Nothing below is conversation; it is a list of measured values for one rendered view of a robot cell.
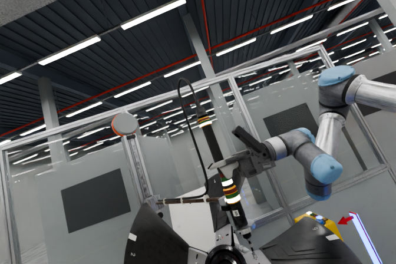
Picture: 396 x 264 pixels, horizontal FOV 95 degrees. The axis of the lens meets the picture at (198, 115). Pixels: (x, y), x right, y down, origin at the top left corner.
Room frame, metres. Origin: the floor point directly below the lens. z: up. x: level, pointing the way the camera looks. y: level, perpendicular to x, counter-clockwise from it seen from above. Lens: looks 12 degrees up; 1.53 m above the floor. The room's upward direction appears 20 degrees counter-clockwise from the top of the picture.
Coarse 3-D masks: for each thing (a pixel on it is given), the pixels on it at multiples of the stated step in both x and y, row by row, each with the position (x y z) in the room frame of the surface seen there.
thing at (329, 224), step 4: (300, 216) 1.03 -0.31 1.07; (312, 216) 0.99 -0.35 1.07; (296, 220) 1.01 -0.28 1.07; (328, 220) 0.91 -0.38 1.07; (324, 224) 0.89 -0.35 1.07; (328, 224) 0.89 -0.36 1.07; (332, 224) 0.89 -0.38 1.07; (328, 228) 0.88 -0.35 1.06; (332, 228) 0.89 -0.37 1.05; (336, 228) 0.89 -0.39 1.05; (336, 232) 0.89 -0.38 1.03; (340, 236) 0.89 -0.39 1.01
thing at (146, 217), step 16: (144, 208) 0.70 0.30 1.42; (144, 224) 0.68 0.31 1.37; (160, 224) 0.66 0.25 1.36; (128, 240) 0.69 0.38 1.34; (144, 240) 0.67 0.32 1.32; (160, 240) 0.66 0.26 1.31; (176, 240) 0.64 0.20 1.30; (128, 256) 0.68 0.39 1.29; (144, 256) 0.67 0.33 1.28; (160, 256) 0.66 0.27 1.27; (176, 256) 0.64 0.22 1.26
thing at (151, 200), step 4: (148, 196) 1.11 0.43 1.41; (152, 196) 1.10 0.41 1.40; (156, 196) 1.05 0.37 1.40; (160, 196) 1.06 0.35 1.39; (144, 200) 1.07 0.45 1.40; (148, 200) 1.03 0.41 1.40; (152, 200) 1.03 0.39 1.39; (156, 200) 1.04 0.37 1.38; (152, 204) 1.03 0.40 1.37; (156, 204) 1.04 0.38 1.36; (160, 204) 1.06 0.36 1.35; (152, 208) 1.02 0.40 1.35; (156, 208) 1.04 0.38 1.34; (160, 208) 1.05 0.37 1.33
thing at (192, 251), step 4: (192, 248) 0.63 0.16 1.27; (188, 252) 0.63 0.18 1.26; (192, 252) 0.63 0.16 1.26; (196, 252) 0.62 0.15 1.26; (200, 252) 0.62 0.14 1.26; (204, 252) 0.62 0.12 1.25; (188, 256) 0.63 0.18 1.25; (192, 256) 0.63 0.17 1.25; (200, 256) 0.62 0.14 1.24; (204, 256) 0.62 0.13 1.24; (188, 260) 0.64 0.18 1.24; (192, 260) 0.63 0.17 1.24; (196, 260) 0.63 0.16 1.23; (200, 260) 0.62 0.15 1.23; (204, 260) 0.62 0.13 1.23
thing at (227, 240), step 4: (228, 224) 0.66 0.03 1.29; (224, 228) 0.68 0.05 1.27; (228, 228) 0.66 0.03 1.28; (216, 232) 0.71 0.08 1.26; (220, 232) 0.69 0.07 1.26; (224, 232) 0.67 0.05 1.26; (228, 232) 0.65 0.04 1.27; (216, 236) 0.70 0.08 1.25; (224, 236) 0.66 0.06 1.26; (228, 236) 0.64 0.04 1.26; (220, 240) 0.67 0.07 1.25; (224, 240) 0.65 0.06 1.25; (228, 240) 0.64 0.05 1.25; (216, 244) 0.68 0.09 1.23; (220, 244) 0.66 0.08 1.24; (228, 244) 0.63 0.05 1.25
